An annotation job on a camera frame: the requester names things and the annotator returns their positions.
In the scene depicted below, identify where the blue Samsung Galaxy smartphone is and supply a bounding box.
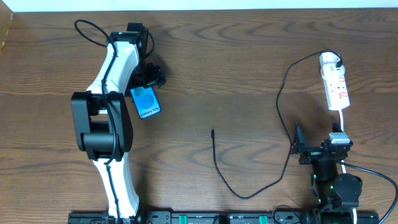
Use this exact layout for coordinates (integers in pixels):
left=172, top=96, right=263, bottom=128
left=130, top=87, right=161, bottom=119

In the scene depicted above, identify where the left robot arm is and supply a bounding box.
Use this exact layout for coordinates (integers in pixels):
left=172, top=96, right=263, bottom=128
left=68, top=22, right=166, bottom=223

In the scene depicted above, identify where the white USB wall charger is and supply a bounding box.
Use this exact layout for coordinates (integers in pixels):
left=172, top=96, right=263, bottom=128
left=319, top=52, right=344, bottom=69

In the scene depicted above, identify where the black USB charging cable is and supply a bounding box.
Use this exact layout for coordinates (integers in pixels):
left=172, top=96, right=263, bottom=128
left=211, top=49, right=344, bottom=200

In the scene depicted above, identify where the white power strip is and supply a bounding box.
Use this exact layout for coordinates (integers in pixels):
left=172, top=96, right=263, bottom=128
left=320, top=63, right=350, bottom=111

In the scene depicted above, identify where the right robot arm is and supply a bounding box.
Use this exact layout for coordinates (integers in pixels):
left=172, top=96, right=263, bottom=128
left=292, top=123, right=363, bottom=223

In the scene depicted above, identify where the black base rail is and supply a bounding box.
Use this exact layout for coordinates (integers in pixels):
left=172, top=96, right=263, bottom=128
left=67, top=208, right=381, bottom=224

